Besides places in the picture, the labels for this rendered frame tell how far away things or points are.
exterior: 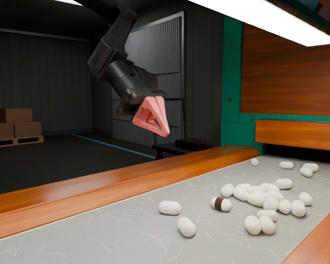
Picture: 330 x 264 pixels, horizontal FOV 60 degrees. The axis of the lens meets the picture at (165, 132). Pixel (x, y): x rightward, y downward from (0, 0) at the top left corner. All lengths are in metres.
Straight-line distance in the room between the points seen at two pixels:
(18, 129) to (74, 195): 5.85
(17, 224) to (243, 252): 0.31
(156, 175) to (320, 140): 0.45
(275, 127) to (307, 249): 0.56
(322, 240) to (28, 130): 6.21
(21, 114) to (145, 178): 6.22
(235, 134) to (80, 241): 0.72
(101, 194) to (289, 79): 0.66
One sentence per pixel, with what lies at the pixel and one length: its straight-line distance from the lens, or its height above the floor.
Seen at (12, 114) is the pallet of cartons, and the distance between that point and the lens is 6.69.
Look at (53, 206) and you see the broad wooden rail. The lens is 0.49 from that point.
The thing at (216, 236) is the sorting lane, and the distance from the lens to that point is 0.41.
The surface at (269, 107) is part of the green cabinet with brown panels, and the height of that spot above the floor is 0.90.
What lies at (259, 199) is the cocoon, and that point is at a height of 0.76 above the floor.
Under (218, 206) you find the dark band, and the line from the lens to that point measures 0.49.
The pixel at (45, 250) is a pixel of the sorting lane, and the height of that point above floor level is 0.74.
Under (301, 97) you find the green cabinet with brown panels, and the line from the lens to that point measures 0.93.
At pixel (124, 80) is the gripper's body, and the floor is 0.96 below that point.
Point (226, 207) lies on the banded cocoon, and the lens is 0.48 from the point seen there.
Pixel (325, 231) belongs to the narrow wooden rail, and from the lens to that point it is 0.41.
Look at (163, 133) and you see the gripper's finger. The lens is 0.54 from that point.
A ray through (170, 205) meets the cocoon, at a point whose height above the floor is 0.76.
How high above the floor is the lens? 0.93
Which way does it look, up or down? 7 degrees down
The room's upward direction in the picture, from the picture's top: straight up
